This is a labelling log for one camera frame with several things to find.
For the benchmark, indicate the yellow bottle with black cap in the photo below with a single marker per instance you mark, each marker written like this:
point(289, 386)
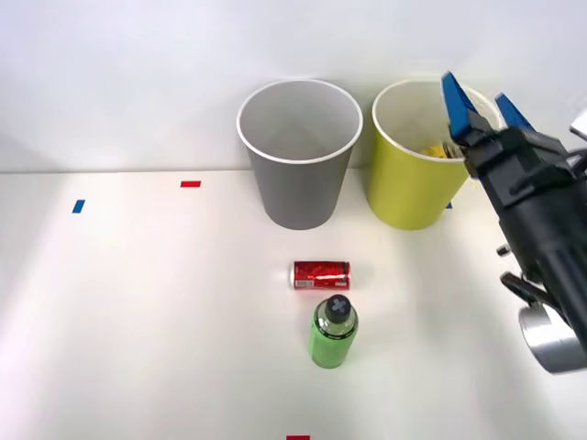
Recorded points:
point(435, 151)

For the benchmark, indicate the green bottle with black cap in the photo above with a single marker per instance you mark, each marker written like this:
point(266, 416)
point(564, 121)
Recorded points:
point(331, 346)

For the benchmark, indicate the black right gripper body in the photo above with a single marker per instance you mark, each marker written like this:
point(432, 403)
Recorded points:
point(527, 174)

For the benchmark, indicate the grey plastic waste bin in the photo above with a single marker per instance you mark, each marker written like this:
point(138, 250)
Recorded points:
point(298, 192)

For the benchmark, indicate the silver and black right arm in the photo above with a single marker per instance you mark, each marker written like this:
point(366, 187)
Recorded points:
point(559, 284)

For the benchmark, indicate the red drink can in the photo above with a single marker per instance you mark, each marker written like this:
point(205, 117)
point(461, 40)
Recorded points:
point(323, 275)

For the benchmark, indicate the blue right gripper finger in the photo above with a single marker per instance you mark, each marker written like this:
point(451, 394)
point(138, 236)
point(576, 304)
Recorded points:
point(458, 112)
point(516, 114)

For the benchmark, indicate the yellow-green plastic waste bin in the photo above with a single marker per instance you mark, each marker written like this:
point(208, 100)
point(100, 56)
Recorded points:
point(408, 192)

